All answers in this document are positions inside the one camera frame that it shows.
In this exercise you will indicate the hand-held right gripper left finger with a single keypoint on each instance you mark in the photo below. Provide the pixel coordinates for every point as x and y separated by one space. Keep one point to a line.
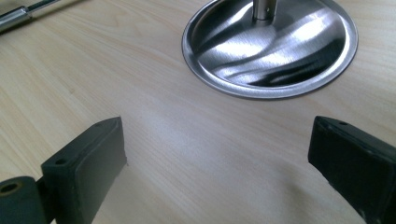
84 168

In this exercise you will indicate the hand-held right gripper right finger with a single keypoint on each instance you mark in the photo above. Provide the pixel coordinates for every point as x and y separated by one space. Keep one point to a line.
355 165

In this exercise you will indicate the round steel stand base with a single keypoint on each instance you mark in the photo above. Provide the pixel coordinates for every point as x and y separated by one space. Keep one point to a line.
271 59

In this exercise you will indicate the chrome metal rod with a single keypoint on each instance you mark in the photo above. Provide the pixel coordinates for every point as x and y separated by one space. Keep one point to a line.
15 17

